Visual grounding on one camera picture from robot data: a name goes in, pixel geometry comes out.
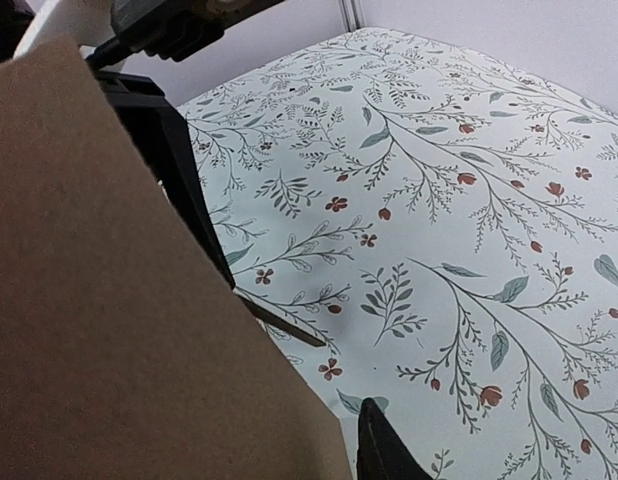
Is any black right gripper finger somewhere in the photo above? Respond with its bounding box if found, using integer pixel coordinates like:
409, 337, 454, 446
356, 398, 432, 480

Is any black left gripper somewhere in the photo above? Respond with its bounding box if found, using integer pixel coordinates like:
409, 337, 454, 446
83, 0, 285, 291

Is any brown cardboard box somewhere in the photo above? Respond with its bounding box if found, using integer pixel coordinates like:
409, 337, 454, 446
0, 39, 352, 479

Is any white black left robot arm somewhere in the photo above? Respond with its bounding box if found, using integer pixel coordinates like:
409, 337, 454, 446
0, 0, 274, 285

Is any floral white table mat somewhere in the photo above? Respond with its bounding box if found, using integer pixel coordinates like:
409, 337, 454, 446
180, 28, 618, 479

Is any left aluminium frame post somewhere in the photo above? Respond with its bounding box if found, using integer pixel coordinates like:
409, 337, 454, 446
338, 0, 365, 32

